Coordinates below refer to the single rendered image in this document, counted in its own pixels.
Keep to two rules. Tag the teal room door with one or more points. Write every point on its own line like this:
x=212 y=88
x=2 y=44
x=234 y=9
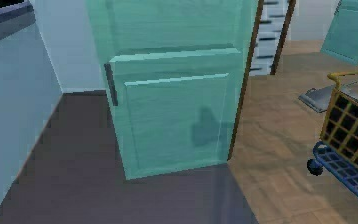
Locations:
x=348 y=33
x=173 y=110

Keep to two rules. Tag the yellow and blue cart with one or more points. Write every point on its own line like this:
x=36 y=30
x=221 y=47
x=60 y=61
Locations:
x=348 y=133

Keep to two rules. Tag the grey flat tray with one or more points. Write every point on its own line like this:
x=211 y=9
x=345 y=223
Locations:
x=320 y=96

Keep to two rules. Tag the pale blue cabinet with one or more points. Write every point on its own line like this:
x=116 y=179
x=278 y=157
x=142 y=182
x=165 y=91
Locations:
x=13 y=100

